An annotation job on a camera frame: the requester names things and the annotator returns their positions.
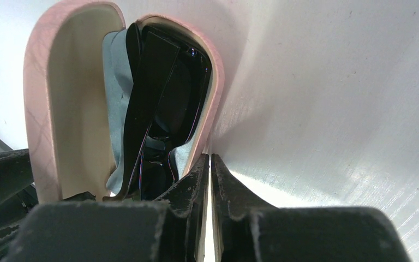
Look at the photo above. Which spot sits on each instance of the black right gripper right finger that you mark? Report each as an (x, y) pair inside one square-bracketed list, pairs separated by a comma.
[(248, 228)]

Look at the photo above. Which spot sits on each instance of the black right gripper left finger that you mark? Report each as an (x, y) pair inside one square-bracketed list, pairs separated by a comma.
[(169, 228)]

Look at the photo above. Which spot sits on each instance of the black sunglasses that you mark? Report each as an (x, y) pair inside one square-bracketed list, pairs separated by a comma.
[(171, 78)]

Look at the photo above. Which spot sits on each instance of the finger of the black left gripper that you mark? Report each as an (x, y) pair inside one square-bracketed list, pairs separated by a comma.
[(15, 173)]

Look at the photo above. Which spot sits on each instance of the light blue cloth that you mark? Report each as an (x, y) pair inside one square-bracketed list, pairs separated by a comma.
[(118, 81)]

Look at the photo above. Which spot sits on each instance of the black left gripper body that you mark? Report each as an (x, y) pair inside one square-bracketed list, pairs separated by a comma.
[(13, 212)]

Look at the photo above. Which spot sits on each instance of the pink glasses case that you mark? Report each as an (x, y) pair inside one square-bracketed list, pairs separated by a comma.
[(66, 114)]

